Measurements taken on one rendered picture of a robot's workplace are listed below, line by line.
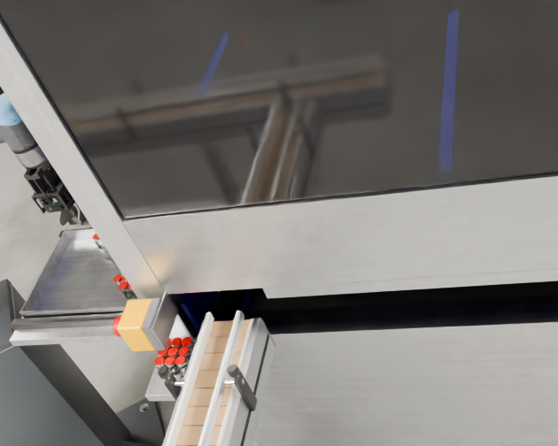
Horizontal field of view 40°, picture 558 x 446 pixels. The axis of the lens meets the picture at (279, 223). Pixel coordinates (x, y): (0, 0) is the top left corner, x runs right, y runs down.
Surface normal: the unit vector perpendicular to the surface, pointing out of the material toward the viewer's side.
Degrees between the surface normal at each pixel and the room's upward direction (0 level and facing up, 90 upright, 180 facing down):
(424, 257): 90
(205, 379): 0
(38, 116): 90
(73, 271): 0
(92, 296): 0
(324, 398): 90
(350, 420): 90
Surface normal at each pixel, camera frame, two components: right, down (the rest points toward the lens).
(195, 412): -0.30, -0.71
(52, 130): -0.18, 0.70
